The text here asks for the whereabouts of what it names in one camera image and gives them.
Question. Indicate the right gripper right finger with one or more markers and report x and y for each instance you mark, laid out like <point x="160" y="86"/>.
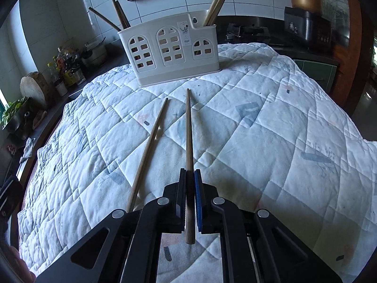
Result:
<point x="216" y="214"/>

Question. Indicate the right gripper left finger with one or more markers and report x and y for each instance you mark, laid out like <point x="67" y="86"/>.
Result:
<point x="165" y="214"/>

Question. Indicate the person's left hand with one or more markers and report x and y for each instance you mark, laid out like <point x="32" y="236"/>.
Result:
<point x="18" y="264"/>

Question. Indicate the grey dish rag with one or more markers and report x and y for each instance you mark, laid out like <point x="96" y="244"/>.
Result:
<point x="28" y="150"/>

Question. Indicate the steel bowl of greens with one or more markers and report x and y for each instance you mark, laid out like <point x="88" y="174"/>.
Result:
<point x="14" y="114"/>

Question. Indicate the round wooden cutting board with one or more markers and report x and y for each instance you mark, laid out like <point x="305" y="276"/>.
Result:
<point x="35" y="86"/>

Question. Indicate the white seasoning jar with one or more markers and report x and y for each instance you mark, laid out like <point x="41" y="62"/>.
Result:
<point x="60" y="87"/>

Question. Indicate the yellow-capped oil bottle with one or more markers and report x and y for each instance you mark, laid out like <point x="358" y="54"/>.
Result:
<point x="54" y="74"/>

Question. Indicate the white plastic utensil holder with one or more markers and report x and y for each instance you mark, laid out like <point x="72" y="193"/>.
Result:
<point x="171" y="48"/>

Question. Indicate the green cabinet door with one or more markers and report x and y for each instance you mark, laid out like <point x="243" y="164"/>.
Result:
<point x="322" y="73"/>

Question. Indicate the black gas stove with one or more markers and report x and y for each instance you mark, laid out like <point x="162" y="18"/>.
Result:
<point x="249" y="29"/>

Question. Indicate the wooden glass-door cabinet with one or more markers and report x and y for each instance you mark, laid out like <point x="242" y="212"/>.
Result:
<point x="352" y="48"/>

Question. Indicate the black rice cooker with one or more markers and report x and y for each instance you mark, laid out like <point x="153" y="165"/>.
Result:
<point x="310" y="29"/>

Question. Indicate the copper coloured pot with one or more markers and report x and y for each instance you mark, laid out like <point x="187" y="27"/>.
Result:
<point x="313" y="6"/>

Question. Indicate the steel pot with handle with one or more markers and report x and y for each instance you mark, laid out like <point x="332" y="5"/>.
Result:
<point x="94" y="53"/>

